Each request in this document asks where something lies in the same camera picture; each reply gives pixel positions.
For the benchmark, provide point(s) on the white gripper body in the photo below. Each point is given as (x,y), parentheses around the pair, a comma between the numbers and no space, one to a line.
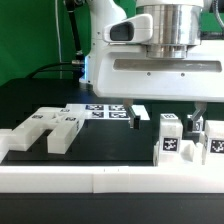
(124,71)

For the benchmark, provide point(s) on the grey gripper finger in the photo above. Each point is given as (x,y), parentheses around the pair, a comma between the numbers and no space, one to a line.
(200,108)
(134,118)

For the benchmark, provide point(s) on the white chair seat part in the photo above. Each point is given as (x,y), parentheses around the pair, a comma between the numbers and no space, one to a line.
(190,155)

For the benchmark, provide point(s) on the white chair back part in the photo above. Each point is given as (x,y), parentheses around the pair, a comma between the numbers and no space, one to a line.
(64,125)

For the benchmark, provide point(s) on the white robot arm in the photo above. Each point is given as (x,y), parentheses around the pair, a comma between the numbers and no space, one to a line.
(160,53)

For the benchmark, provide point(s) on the white tagged cube far right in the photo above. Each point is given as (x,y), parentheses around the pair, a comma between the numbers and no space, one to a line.
(194,126)

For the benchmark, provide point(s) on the white paper tag sheet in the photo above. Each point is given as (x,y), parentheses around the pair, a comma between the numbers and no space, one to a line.
(100,111)

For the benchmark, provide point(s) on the white front fence wall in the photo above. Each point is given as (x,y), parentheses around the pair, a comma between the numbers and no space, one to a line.
(68,179)

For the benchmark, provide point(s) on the white fence wall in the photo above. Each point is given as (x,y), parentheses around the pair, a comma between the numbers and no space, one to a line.
(68,179)
(5,135)

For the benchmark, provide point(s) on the white left fence wall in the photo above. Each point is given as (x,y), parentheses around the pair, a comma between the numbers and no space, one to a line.
(5,135)

